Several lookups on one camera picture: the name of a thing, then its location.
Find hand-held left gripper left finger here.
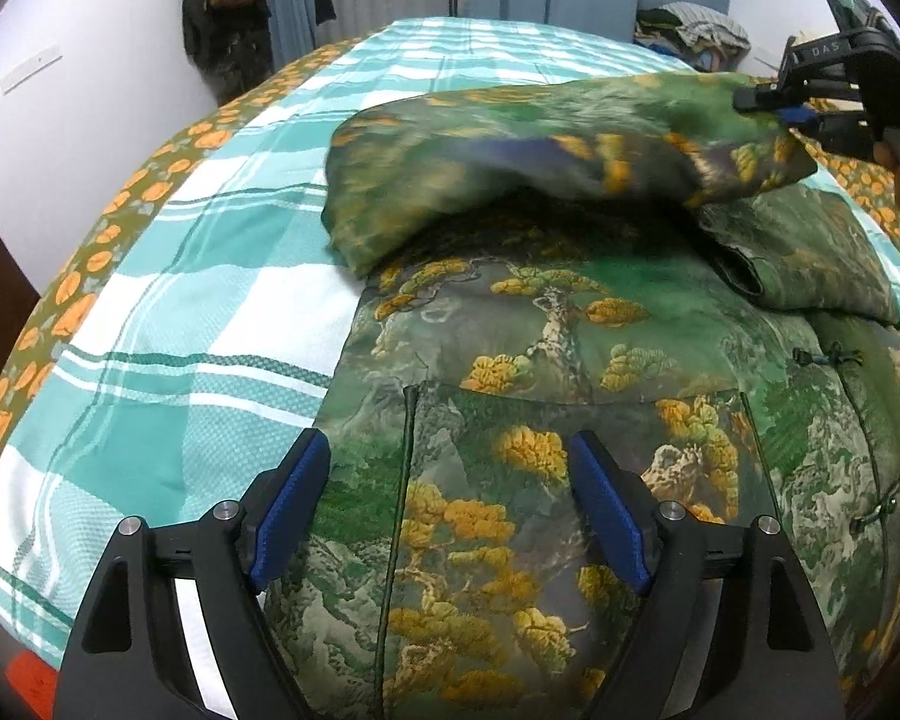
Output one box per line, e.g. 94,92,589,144
56,427,332,720

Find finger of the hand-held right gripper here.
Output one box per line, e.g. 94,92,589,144
733,82,865,115
776,106,882,162

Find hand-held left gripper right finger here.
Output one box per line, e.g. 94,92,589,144
568,431,845,720

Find green printed jacket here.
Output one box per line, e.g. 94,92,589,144
262,71,900,720

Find pile of clothes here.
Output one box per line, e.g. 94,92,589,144
634,1,755,76

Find teal checked blanket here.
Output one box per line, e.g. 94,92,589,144
0,15,900,661

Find person's orange trousers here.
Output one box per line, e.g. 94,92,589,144
0,652,61,695

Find orange floral bed sheet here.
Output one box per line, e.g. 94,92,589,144
0,37,900,533

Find dark wooden nightstand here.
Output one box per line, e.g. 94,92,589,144
0,221,42,421

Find dark hanging coats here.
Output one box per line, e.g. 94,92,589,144
181,0,275,102

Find narrow blue curtain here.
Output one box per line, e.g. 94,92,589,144
270,0,323,68

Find white wall plate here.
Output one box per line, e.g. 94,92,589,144
0,45,65,95

